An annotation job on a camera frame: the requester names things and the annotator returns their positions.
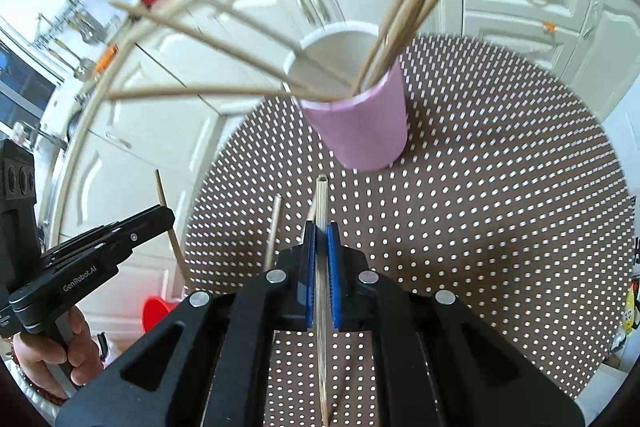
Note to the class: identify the light wooden chopstick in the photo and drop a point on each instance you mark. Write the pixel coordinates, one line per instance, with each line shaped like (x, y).
(273, 232)
(322, 207)
(165, 202)

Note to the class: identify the brown polka-dot tablecloth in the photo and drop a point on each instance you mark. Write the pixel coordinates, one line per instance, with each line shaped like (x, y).
(475, 207)

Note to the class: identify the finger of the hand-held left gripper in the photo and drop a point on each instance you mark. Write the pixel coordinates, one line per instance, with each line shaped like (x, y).
(145, 222)

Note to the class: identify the red plastic bucket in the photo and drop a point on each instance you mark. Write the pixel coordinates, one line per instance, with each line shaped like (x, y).
(157, 314)

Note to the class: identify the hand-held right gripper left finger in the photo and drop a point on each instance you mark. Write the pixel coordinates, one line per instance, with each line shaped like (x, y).
(310, 267)

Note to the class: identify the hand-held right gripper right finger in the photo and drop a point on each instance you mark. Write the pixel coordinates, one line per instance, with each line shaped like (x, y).
(335, 267)

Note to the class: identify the pink cup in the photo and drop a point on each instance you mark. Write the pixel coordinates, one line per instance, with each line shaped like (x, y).
(360, 132)

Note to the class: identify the person's left hand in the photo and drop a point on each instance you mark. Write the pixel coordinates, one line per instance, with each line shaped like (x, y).
(40, 367)

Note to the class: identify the sliding window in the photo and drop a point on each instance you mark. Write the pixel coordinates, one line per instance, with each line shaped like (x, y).
(15, 82)

